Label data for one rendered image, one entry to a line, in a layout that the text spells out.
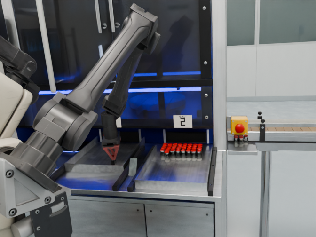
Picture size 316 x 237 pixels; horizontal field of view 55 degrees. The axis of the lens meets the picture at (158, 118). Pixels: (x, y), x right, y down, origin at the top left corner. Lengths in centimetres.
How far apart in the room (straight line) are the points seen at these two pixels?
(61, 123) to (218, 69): 83
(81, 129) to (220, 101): 82
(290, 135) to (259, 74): 452
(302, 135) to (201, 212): 60
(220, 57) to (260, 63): 468
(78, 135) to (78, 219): 121
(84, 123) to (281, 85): 558
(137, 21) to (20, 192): 49
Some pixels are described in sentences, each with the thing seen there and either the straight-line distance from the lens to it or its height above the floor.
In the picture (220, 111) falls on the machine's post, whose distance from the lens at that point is 137.
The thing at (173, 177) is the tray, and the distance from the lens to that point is 119.
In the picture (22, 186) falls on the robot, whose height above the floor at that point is 116.
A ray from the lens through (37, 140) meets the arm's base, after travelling 64.
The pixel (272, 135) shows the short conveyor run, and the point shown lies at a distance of 153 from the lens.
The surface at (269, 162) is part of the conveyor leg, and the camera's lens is 162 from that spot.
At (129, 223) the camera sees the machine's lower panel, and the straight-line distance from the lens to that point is 172.
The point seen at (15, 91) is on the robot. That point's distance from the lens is 75.
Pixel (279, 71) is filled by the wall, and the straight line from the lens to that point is 606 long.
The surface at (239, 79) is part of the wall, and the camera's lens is 601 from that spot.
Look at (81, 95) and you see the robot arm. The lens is 70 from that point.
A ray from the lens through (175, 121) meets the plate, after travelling 140.
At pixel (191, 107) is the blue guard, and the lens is 138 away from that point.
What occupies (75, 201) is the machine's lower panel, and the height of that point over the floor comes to 56.
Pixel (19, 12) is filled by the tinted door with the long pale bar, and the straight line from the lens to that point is 164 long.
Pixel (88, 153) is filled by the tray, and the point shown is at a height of 88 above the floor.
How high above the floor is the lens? 143
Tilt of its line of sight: 16 degrees down
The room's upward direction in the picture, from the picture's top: 4 degrees counter-clockwise
